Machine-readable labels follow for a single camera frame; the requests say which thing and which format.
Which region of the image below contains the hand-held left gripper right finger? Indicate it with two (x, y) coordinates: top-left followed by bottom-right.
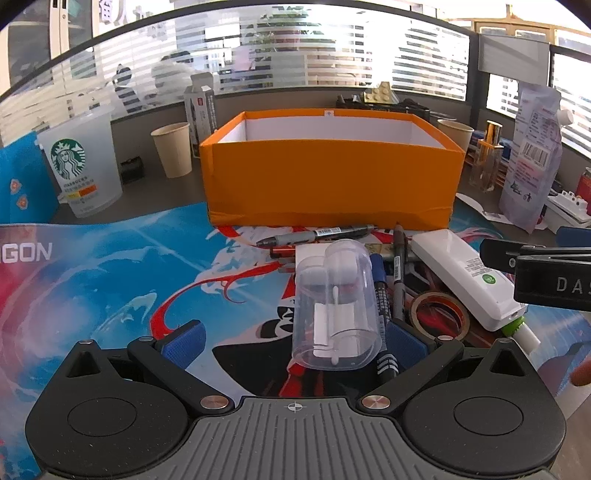
(358, 319), (533, 415)

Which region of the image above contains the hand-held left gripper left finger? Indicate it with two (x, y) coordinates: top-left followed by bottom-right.
(60, 322), (236, 415)

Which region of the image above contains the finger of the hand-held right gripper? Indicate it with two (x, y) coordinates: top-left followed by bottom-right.
(480, 237), (591, 277)
(556, 226), (591, 250)

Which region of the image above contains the blue capped marker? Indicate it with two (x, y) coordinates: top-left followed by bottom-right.
(369, 253), (400, 381)

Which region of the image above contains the brown tape roll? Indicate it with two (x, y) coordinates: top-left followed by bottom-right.
(410, 291), (471, 343)

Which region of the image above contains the clear plastic container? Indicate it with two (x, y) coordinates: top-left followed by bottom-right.
(291, 239), (384, 371)

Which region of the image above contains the orange cardboard box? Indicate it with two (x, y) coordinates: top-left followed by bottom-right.
(198, 108), (466, 230)

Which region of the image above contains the white plastic device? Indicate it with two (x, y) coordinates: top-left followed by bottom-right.
(545, 190), (589, 228)

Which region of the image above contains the long white rectangular box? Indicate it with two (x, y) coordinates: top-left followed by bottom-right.
(410, 229), (528, 332)

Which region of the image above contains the white tube green cap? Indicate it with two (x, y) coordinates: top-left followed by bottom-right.
(502, 316), (542, 354)

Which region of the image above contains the grey marker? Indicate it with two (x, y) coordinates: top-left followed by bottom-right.
(392, 224), (408, 324)

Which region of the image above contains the glass perfume bottle gold cap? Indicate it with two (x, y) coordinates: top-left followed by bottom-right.
(470, 121), (505, 193)

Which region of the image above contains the white and purple pouch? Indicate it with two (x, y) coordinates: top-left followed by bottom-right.
(499, 84), (574, 233)

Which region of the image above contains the short beige paper cup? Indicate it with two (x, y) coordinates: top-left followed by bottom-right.
(436, 119), (475, 153)

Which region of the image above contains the grey gel pen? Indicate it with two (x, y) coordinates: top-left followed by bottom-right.
(256, 224), (376, 247)

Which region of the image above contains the black mesh desk organizer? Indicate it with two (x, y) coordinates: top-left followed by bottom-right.
(336, 93), (431, 121)

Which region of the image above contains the small black block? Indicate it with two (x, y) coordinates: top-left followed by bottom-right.
(120, 156), (147, 184)

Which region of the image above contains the tall beige paper cup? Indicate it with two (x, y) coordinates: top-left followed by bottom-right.
(151, 122), (193, 179)

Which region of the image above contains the yellow building block plate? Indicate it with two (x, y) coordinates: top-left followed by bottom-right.
(363, 82), (399, 106)

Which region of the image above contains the blue printed bag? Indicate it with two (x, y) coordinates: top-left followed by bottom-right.
(0, 131), (61, 225)

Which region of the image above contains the black and white pen box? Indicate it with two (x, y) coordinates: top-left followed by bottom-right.
(183, 73), (218, 146)

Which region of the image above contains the clear plastic cup green logo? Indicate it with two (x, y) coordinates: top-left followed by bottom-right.
(36, 102), (124, 219)

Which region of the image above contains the potted green plant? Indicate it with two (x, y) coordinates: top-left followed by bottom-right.
(247, 4), (324, 56)

